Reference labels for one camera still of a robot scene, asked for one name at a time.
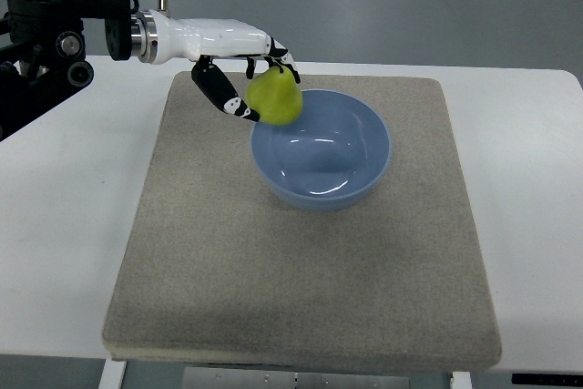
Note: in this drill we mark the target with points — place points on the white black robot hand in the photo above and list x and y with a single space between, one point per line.
156 39

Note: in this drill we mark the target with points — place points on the green pear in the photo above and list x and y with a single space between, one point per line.
275 96

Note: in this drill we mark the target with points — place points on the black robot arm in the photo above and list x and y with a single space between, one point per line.
45 62

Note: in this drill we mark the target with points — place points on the blue ceramic bowl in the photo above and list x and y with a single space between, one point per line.
329 158

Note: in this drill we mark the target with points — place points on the beige felt mat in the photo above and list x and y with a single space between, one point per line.
217 270

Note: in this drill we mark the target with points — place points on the white table frame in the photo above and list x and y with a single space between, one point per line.
113 376

